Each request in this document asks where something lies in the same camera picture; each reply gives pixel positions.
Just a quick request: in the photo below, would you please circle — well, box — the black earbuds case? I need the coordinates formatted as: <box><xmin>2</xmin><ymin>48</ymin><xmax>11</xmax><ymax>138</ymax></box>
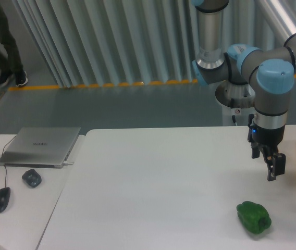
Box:
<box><xmin>22</xmin><ymin>169</ymin><xmax>42</xmax><ymax>188</ymax></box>

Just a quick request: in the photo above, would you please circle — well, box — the person in dark trousers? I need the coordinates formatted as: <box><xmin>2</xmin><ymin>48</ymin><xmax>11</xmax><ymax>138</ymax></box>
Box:
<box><xmin>0</xmin><ymin>5</ymin><xmax>28</xmax><ymax>88</ymax></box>

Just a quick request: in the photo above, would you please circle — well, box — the silver closed laptop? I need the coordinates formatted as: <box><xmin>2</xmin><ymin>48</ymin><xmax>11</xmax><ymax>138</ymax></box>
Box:
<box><xmin>0</xmin><ymin>127</ymin><xmax>80</xmax><ymax>168</ymax></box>

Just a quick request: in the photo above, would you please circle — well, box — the black computer mouse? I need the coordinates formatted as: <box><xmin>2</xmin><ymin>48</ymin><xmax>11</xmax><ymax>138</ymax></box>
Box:
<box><xmin>0</xmin><ymin>187</ymin><xmax>11</xmax><ymax>213</ymax></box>

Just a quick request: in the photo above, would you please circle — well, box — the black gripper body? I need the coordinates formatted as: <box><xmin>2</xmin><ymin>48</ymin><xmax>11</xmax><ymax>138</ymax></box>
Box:
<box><xmin>248</xmin><ymin>114</ymin><xmax>285</xmax><ymax>156</ymax></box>

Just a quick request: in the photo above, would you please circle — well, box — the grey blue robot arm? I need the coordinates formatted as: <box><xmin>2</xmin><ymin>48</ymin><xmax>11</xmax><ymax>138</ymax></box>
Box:
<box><xmin>192</xmin><ymin>1</ymin><xmax>296</xmax><ymax>181</ymax></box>

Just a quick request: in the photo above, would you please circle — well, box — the green bell pepper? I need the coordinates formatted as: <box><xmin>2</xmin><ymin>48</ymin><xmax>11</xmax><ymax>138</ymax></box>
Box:
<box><xmin>236</xmin><ymin>201</ymin><xmax>272</xmax><ymax>234</ymax></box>

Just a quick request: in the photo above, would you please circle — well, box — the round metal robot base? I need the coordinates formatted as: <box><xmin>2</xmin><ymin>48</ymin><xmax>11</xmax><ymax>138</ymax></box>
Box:
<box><xmin>215</xmin><ymin>81</ymin><xmax>255</xmax><ymax>109</ymax></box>

